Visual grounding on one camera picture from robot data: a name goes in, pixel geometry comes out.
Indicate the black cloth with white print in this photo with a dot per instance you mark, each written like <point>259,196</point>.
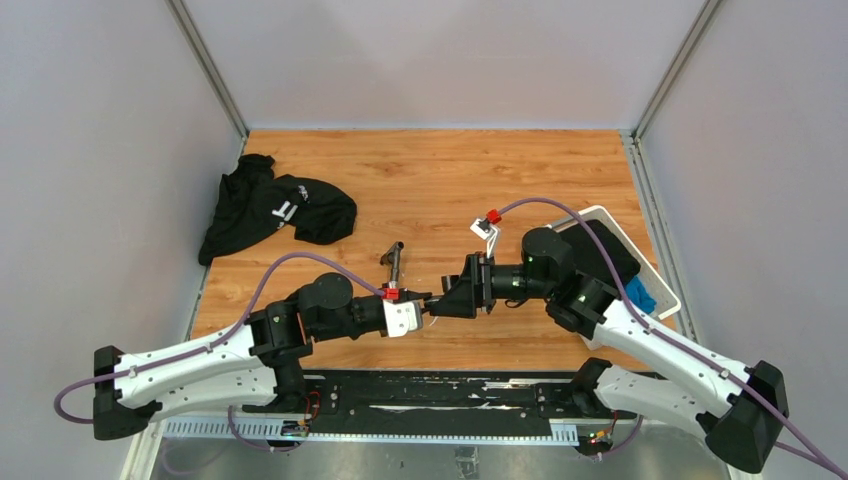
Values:
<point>253,203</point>

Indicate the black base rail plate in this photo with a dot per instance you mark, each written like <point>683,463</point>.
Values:
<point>417,407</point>

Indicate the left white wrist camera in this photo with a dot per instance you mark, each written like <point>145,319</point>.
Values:
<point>402,318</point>

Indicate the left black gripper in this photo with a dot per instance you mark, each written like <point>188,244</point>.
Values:
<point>410,296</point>

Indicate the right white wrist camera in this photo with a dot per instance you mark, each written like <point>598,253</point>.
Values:
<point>488,232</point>

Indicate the blue cloth in basket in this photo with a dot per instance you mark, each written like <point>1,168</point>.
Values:
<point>640,296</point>

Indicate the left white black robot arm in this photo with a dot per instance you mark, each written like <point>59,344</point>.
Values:
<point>255,363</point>

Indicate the white plastic basket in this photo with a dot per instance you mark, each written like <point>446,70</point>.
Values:
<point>630,261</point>

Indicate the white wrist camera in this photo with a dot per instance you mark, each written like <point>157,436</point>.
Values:
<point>488,232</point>
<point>402,318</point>

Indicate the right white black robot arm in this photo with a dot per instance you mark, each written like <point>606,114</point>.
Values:
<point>735,408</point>

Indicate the grey faucet with lever handle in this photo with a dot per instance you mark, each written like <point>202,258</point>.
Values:
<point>392,259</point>

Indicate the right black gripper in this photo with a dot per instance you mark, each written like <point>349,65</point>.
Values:
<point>473,290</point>

